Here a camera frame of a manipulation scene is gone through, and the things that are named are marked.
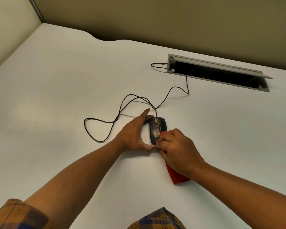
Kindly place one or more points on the red cloth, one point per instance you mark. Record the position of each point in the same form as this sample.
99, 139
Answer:
176, 177

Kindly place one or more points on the grey metal partition post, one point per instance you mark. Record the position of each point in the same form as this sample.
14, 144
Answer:
37, 10

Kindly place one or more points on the person's right forearm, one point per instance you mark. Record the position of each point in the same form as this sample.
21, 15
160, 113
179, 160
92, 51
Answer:
243, 200

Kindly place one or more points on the person's right hand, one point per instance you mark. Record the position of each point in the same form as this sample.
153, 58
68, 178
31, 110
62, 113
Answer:
181, 155

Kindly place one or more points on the person's left hand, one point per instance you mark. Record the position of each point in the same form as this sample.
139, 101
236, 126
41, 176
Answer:
131, 138

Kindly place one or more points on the person's left forearm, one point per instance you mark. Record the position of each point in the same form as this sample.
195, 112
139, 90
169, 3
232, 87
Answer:
81, 183

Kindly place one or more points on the cream rounded divider panel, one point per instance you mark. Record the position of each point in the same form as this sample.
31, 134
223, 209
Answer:
9, 33

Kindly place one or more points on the black computer mouse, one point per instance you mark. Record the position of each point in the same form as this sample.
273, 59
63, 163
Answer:
157, 126

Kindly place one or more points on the wide beige partition panel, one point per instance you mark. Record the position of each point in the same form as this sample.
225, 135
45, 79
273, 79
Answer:
169, 21

